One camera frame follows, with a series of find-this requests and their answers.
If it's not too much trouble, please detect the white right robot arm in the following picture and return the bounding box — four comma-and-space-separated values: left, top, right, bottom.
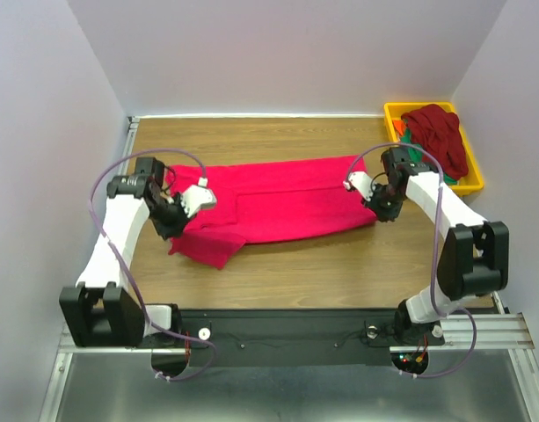
344, 143, 510, 343

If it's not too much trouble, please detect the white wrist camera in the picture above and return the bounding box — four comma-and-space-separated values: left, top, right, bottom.
181, 177, 217, 219
343, 171, 373, 201

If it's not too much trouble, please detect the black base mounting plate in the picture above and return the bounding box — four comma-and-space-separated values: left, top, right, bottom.
141, 305, 444, 368

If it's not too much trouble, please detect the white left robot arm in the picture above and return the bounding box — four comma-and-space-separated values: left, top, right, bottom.
59, 157, 191, 347

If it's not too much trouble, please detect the dark red t shirt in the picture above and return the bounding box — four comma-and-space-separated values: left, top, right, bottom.
401, 104, 469, 184

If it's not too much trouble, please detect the aluminium right side rail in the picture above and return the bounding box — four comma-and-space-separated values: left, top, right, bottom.
492, 292, 511, 315

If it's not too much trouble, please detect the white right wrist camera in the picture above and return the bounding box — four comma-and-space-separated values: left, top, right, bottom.
343, 171, 373, 201

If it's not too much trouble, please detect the green t shirt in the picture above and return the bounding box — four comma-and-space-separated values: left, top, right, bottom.
400, 128, 457, 186

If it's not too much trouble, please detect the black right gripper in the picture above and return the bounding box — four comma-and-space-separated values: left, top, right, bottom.
361, 181, 406, 222

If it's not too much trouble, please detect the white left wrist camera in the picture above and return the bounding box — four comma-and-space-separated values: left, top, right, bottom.
181, 177, 217, 219

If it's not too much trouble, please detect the pink t shirt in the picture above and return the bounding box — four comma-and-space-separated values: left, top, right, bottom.
165, 156, 376, 269

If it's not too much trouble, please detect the yellow plastic bin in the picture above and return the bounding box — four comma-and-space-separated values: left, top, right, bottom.
383, 101, 484, 197

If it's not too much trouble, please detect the orange t shirt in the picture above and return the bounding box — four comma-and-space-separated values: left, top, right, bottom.
392, 120, 405, 135

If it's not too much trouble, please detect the aluminium front rail frame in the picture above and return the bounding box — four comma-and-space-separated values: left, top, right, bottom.
40, 311, 539, 421

